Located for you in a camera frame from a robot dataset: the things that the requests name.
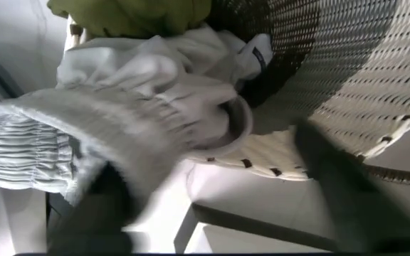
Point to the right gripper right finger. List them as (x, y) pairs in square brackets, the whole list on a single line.
[(361, 220)]

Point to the white laundry basket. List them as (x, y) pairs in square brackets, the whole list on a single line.
[(368, 71)]

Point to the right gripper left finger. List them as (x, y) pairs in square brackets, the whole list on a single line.
[(91, 227)]

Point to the green garment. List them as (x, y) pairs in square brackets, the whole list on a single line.
[(130, 17)]

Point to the pale grey shorts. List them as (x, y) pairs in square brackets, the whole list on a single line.
[(119, 117)]

